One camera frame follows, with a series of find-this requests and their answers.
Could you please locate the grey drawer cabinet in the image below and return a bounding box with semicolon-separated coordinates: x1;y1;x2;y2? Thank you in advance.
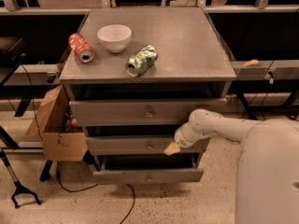
58;7;238;185

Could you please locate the white ceramic bowl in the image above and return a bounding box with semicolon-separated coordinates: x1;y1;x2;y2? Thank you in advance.
97;24;132;53

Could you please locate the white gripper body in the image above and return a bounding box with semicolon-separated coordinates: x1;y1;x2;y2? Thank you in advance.
174;122;203;148

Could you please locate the green soda can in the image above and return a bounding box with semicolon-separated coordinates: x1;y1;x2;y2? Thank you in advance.
125;45;158;77

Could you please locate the orange soda can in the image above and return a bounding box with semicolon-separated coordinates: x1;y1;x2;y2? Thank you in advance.
68;34;93;63

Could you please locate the grey drawer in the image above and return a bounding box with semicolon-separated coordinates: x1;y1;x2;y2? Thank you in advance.
93;153;204;185
69;98;227;127
85;133;212;157

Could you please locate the grey bottom drawer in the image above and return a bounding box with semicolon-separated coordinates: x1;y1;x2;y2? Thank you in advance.
93;153;204;185

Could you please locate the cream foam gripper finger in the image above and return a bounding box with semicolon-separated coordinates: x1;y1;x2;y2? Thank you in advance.
164;141;180;156

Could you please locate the small cream foam piece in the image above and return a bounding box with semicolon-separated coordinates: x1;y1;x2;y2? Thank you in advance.
243;59;259;67

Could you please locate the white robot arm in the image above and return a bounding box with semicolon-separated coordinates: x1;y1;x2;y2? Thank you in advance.
164;109;299;224

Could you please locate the black cable at right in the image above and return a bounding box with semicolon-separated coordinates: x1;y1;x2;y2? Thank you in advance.
239;59;299;119

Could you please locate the orange fruit in box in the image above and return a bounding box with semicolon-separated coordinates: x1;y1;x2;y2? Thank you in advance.
70;119;78;128

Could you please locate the black floor cable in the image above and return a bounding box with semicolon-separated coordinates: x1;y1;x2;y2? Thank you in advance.
55;161;136;224

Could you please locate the brown cardboard box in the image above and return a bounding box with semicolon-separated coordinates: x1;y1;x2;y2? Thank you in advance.
23;85;88;161

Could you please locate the grey top drawer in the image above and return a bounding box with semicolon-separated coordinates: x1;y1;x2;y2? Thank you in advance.
69;98;227;127

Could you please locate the black grabber tool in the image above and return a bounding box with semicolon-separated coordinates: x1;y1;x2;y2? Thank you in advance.
0;148;41;209

